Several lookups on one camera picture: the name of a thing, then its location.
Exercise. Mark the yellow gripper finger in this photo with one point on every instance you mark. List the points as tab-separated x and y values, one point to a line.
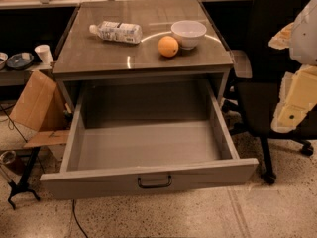
281	39
297	96

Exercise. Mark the white paper cup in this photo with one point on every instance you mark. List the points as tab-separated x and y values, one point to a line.
44	53

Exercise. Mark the dark blue plate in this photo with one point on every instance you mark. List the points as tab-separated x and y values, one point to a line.
20	61

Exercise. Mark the black drawer handle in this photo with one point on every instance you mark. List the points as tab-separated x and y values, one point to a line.
154	182

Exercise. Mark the brown cardboard box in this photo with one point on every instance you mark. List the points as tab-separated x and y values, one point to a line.
41	107

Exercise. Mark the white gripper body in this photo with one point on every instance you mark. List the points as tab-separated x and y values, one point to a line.
305	37

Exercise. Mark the open grey top drawer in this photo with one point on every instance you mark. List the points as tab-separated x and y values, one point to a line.
120	132

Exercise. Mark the white bowl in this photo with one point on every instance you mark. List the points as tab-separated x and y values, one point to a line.
188	33

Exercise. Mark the low side shelf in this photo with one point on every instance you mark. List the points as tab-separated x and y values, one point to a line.
20	77

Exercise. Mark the black metal stand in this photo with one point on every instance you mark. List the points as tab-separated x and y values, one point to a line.
22	186

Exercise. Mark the orange fruit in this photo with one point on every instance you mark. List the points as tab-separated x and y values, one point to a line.
168	46

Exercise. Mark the round metal can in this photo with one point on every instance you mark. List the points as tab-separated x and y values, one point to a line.
12	161

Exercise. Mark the grey drawer cabinet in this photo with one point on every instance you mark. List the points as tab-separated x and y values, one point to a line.
86	57

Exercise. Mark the clear plastic water bottle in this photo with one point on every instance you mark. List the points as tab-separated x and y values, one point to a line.
117	32

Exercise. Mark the black office chair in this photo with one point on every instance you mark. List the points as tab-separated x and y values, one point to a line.
257	92

